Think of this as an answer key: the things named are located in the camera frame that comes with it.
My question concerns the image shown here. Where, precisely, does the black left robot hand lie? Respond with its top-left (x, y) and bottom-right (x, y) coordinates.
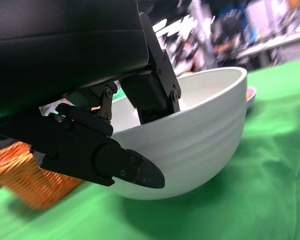
top-left (0, 0), bottom-right (182, 190)

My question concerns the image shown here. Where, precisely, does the pale grey ceramic bowl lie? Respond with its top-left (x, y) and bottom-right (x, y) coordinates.
top-left (39, 66), bottom-right (248, 201)

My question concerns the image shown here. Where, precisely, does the orange wicker basket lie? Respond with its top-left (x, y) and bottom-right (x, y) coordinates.
top-left (0, 141), bottom-right (85, 210)

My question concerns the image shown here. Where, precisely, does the lavender plate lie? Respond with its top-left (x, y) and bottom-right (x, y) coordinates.
top-left (246, 86), bottom-right (258, 107)

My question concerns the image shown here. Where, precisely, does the green tablecloth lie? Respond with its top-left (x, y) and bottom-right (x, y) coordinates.
top-left (0, 58), bottom-right (300, 240)

